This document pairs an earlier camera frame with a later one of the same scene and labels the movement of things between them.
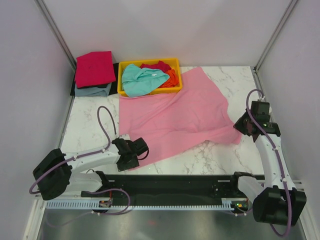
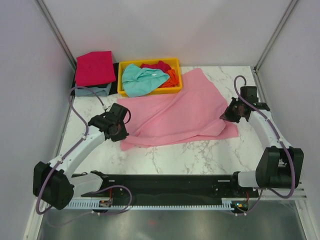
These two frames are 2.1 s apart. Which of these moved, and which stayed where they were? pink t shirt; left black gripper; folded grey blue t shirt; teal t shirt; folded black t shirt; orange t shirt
Moved: pink t shirt; left black gripper
Stayed: folded black t shirt; folded grey blue t shirt; teal t shirt; orange t shirt
